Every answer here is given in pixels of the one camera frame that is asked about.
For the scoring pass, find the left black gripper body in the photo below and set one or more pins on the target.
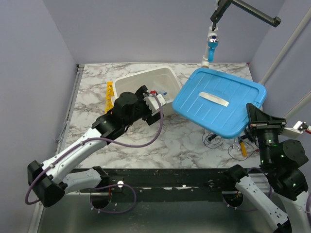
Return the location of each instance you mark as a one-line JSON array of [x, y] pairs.
[[142, 111]]

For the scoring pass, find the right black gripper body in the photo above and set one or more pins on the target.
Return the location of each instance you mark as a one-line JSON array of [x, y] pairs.
[[267, 134]]

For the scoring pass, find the yellow test tube rack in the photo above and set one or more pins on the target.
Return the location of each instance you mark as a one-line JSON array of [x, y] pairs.
[[109, 96]]

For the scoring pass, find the bag of blue pipettes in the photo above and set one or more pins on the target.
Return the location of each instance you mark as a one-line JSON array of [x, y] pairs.
[[165, 92]]

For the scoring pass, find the blue plastic tray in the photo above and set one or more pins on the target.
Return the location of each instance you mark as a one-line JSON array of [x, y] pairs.
[[217, 101]]

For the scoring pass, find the white plastic tub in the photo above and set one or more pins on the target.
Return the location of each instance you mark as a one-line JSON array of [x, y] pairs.
[[162, 75]]

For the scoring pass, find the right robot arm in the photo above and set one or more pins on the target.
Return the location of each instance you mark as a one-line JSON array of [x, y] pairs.
[[281, 157]]

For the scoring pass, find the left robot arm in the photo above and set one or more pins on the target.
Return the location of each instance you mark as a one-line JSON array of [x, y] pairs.
[[50, 180]]

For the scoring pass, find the metal clamp tool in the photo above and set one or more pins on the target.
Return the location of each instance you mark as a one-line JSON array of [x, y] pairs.
[[236, 144]]

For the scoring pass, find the black probe pen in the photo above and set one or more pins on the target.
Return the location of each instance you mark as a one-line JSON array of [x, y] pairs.
[[212, 137]]

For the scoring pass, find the faucet pipe assembly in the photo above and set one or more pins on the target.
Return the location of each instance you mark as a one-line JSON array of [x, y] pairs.
[[212, 43]]

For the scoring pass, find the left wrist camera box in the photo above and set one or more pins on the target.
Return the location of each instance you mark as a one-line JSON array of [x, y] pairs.
[[154, 101]]

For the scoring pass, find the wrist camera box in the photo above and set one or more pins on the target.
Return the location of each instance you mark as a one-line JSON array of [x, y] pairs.
[[299, 128], [154, 101]]

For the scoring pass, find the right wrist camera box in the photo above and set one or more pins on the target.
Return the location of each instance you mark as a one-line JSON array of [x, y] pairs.
[[299, 128]]

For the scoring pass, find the yellow probe with wires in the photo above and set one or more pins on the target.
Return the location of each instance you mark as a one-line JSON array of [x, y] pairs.
[[247, 151]]

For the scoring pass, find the white wall pipe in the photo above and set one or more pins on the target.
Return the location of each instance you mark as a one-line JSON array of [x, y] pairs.
[[298, 30]]

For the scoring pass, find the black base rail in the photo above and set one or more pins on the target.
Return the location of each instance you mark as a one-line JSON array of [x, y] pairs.
[[163, 185]]

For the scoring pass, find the black overhead camera arm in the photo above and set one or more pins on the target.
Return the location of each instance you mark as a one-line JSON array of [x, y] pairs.
[[223, 5]]

